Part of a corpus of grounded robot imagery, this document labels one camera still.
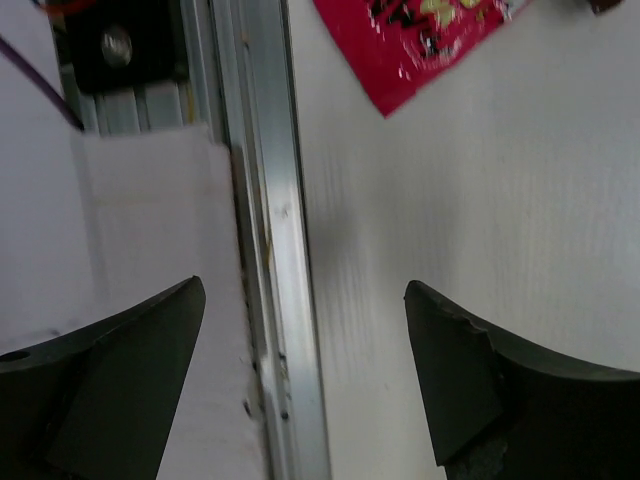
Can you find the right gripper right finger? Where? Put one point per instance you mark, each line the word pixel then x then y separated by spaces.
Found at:
pixel 499 406

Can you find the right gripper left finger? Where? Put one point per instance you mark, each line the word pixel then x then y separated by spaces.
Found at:
pixel 100 401

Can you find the red candy packet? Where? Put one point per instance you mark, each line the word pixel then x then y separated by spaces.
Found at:
pixel 395 48

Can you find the white front cover sheet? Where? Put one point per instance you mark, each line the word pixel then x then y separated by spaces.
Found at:
pixel 95 222

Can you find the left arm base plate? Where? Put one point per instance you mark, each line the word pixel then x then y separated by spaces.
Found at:
pixel 115 45

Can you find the aluminium front rail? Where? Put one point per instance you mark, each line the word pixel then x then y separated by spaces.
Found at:
pixel 241 66

